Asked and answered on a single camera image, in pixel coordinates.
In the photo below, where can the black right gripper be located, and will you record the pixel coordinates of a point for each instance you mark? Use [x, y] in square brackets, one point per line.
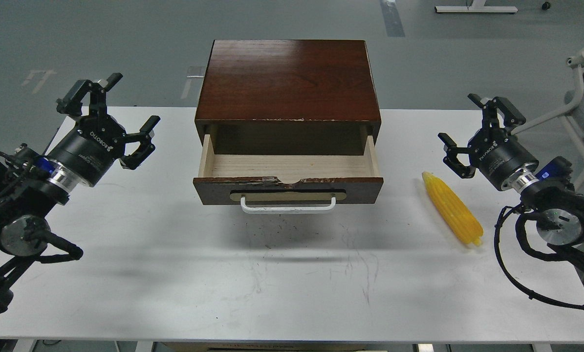
[495, 153]

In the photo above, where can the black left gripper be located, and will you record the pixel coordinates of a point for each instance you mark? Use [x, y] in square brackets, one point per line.
[87, 146]

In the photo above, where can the yellow corn cob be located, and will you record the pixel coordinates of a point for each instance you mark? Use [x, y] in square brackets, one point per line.
[454, 212]

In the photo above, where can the wooden drawer with white handle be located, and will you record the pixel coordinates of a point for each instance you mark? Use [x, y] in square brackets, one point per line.
[281, 180]

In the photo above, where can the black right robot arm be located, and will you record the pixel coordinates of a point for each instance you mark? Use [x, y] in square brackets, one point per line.
[550, 222]

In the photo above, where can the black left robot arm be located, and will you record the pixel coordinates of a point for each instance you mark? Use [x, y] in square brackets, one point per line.
[31, 184]

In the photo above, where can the white stand base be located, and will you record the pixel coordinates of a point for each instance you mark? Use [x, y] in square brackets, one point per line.
[476, 6]

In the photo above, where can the dark wooden cabinet box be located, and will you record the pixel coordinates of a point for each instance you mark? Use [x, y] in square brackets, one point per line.
[297, 81]

